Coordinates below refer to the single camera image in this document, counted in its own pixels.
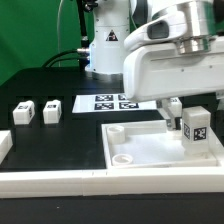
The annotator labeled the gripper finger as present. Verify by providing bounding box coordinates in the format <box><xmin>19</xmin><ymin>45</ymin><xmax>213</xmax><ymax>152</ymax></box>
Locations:
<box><xmin>156</xmin><ymin>99</ymin><xmax>176</xmax><ymax>130</ymax></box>

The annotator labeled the white square tabletop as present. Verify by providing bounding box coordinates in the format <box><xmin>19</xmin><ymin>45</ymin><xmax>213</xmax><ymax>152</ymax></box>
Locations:
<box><xmin>101</xmin><ymin>120</ymin><xmax>224</xmax><ymax>169</ymax></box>

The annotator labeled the white front fence wall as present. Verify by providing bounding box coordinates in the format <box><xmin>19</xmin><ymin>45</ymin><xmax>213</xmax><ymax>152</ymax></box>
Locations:
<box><xmin>0</xmin><ymin>167</ymin><xmax>224</xmax><ymax>198</ymax></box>

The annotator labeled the white left fence block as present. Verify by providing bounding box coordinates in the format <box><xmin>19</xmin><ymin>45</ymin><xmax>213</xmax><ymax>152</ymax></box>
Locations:
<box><xmin>0</xmin><ymin>130</ymin><xmax>13</xmax><ymax>164</ymax></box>

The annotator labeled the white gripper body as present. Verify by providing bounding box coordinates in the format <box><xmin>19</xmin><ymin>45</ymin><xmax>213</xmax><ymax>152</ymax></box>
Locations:
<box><xmin>123</xmin><ymin>41</ymin><xmax>224</xmax><ymax>102</ymax></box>

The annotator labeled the white thin cable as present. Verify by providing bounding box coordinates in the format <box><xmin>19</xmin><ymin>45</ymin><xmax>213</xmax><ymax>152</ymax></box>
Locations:
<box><xmin>56</xmin><ymin>0</ymin><xmax>66</xmax><ymax>68</ymax></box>

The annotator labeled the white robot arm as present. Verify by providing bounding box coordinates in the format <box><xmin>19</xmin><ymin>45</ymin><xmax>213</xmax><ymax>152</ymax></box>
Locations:
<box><xmin>86</xmin><ymin>0</ymin><xmax>224</xmax><ymax>102</ymax></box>

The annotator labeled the black cable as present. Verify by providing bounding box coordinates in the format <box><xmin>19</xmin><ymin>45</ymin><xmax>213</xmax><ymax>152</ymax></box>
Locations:
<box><xmin>42</xmin><ymin>49</ymin><xmax>88</xmax><ymax>69</ymax></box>

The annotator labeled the white marker sheet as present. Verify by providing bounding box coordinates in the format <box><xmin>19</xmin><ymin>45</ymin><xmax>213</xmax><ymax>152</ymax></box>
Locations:
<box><xmin>72</xmin><ymin>93</ymin><xmax>156</xmax><ymax>113</ymax></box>

